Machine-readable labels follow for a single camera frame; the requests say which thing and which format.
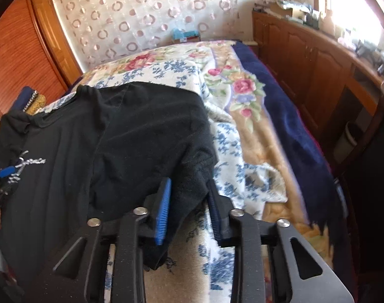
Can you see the sheer curtain with circles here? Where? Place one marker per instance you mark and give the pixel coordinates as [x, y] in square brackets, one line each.
[131, 15]

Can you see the pile of assorted clutter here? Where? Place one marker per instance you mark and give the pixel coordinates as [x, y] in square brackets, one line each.
[305, 11]

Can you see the navy blue blanket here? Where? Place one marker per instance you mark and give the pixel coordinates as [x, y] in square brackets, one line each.
[283, 110]

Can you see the blue tissue box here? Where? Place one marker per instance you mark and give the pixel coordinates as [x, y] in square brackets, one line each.
[185, 35]

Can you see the wooden cabinet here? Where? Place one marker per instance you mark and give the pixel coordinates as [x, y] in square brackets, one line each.
[305, 56]

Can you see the wooden slatted wardrobe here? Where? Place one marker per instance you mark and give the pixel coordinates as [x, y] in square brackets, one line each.
[15, 63]

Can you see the black printed t-shirt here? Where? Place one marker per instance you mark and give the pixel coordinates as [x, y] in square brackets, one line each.
[84, 148]

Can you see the white blue floral blanket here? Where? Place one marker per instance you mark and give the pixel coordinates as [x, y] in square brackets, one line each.
[233, 151]

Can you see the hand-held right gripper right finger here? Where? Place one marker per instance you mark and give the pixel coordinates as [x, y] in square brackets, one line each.
[215, 210]

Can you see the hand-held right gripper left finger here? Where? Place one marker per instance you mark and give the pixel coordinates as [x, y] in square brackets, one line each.
[163, 214]

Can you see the rose pattern blanket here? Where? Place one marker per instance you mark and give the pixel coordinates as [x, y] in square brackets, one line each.
[242, 85]

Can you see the bright window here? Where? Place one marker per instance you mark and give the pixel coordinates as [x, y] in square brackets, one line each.
[353, 3]

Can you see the navy and yellow folded cloths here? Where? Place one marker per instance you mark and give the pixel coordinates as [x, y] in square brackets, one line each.
[25, 99]

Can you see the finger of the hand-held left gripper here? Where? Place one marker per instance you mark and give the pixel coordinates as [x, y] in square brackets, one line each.
[6, 172]

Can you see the dark wooden chair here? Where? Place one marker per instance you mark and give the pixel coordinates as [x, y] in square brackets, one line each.
[376, 116]

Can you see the grey trash bin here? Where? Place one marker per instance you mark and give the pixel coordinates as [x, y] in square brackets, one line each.
[346, 139]

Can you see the wooden door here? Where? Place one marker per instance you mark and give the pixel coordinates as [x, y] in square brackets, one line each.
[56, 38]

